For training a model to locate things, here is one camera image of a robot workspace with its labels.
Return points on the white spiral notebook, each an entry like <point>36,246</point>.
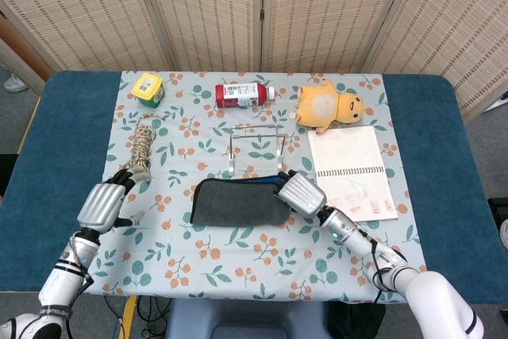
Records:
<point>345,148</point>

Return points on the dark object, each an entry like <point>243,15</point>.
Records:
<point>8,174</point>

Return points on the black bag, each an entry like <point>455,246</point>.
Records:
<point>357,321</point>

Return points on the metal wire stand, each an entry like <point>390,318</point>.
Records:
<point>231,166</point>

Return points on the floral fruit print tablecloth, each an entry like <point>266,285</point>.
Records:
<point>238,259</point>

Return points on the woven folding screen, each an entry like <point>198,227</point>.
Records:
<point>198,9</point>

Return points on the yellow bar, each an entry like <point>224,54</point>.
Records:
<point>126,319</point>

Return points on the yellow plush toy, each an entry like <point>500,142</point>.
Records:
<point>317,105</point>

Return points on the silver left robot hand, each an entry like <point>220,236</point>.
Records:
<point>99,206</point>

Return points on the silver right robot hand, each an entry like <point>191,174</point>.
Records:
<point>303,196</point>

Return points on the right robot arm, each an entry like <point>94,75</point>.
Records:
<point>424,295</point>

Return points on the white shoe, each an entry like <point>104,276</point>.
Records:
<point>15,83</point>

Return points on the green jar with yellow lid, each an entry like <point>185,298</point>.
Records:
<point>147,87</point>

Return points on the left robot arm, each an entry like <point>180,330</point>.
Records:
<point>59,283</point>

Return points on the black box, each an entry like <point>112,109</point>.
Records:
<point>498,208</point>

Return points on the red juice bottle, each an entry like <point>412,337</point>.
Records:
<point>238,95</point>

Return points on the teal table cover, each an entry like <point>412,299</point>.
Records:
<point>59,136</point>

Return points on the blue microfiber cloth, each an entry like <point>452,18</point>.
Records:
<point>238,204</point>

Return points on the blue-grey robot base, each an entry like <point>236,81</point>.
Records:
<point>246,315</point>

